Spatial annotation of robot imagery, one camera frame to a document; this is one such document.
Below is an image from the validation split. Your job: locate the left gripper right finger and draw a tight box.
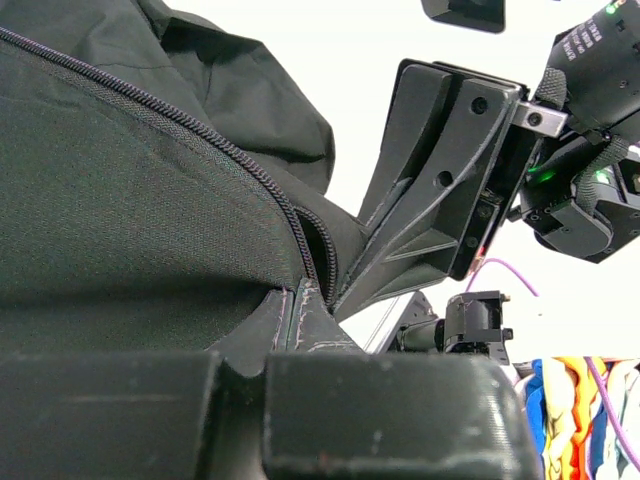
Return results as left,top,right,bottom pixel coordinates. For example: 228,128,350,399
262,351,542,479

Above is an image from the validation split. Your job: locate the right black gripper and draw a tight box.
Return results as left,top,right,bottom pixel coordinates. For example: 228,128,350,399
508,1,639,264

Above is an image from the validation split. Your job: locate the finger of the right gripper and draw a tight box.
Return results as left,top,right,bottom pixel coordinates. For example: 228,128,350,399
333,62,520,320
421,0,505,33

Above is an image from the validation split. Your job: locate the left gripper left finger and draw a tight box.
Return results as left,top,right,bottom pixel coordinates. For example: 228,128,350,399
1,291,293,479

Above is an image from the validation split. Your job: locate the black jacket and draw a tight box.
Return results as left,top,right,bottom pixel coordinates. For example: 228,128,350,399
1,1,366,352

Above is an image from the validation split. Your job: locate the colourful cloth pile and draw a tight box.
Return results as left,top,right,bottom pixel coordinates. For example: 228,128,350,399
513,357,639,479

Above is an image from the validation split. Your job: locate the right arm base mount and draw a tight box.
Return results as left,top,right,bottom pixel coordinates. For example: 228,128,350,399
363,291,513,365

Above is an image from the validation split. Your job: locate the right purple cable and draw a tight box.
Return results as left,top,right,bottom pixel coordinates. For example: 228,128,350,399
464,257,640,474

